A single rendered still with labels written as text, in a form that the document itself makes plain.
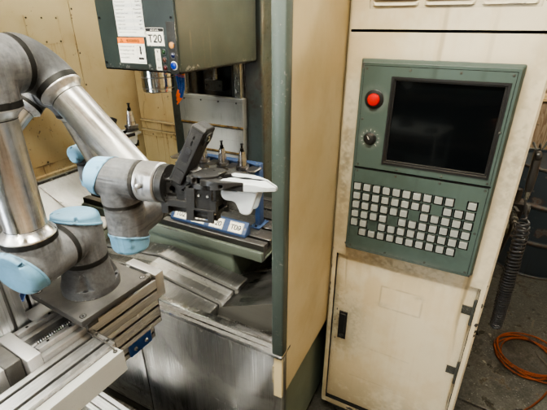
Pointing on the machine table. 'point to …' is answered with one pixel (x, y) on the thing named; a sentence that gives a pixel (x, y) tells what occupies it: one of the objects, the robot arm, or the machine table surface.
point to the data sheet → (129, 18)
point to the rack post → (260, 209)
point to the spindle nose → (157, 82)
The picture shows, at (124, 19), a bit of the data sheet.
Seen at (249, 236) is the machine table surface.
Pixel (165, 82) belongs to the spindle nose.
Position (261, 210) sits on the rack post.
